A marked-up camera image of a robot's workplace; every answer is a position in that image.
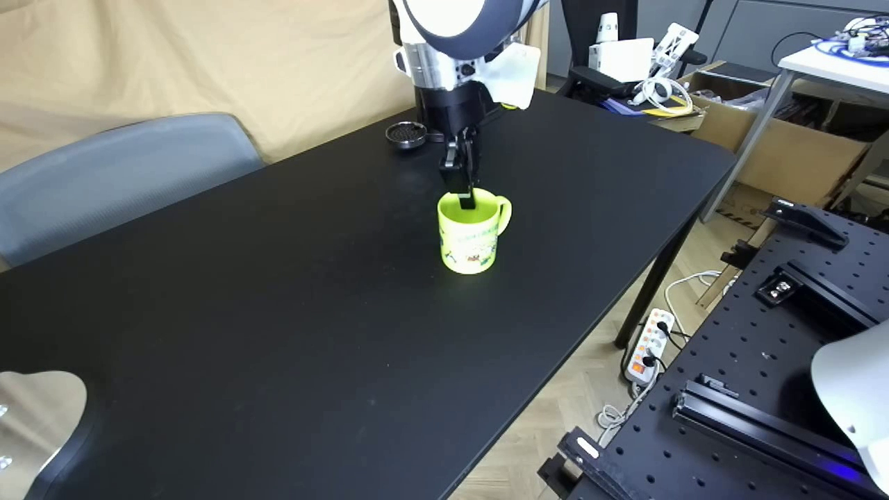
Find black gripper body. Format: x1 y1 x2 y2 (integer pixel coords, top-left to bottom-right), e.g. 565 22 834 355
415 80 493 147

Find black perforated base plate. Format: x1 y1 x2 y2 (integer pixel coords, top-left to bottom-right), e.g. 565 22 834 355
536 197 889 500

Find white box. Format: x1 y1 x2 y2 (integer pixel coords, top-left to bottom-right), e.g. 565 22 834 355
586 37 655 83

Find small black round ring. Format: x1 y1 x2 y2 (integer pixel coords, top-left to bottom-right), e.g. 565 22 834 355
384 120 432 156

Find white power strip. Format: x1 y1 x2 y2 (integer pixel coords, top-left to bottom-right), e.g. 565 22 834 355
623 305 679 383

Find beige backdrop cloth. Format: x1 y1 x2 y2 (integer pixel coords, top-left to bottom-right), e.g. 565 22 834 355
0 0 559 174

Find black stapler-shaped clamp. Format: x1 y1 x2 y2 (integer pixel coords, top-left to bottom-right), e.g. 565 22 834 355
763 195 851 249

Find black aluminium rail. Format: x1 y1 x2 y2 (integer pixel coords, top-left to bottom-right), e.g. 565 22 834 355
670 372 889 483

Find cardboard box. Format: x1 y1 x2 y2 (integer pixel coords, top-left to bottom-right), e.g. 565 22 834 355
690 67 873 208
698 40 889 226

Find white floor cable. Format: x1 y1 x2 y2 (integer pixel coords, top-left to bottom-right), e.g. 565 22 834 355
591 266 725 451

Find grey chair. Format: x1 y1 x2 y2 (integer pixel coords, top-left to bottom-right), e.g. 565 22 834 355
0 112 268 273

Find small black bracket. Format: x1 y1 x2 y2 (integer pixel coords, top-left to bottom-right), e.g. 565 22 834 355
754 266 804 305

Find white bottle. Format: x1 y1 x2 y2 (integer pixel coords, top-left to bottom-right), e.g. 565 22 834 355
594 10 623 51

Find white and yellow cable bundle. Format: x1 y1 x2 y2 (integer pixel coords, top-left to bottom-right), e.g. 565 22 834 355
627 78 698 123

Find green mug with handle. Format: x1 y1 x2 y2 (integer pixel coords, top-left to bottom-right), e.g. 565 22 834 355
437 185 513 277

